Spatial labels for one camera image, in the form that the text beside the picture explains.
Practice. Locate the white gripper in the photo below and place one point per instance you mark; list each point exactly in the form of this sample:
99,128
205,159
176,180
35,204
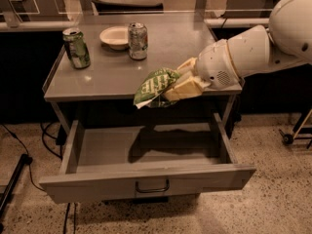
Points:
214,64

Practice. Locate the silver soda can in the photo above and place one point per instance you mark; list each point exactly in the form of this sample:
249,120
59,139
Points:
137,40

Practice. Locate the metal drawer handle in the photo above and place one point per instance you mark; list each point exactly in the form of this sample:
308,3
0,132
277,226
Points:
152,186

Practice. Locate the black stand base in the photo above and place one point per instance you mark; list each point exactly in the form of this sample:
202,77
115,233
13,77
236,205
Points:
24,160

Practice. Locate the green jalapeno chip bag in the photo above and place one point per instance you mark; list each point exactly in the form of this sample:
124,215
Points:
150,92

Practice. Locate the grey cabinet table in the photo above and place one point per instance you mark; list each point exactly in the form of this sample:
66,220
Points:
172,39

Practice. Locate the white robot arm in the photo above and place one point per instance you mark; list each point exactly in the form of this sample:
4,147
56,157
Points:
286,42

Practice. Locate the white bowl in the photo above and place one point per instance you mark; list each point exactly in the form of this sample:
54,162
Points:
115,37

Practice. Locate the open grey top drawer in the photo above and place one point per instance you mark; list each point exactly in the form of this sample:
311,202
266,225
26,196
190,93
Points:
105,164

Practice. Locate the green soda can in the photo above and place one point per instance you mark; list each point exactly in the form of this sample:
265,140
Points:
76,47

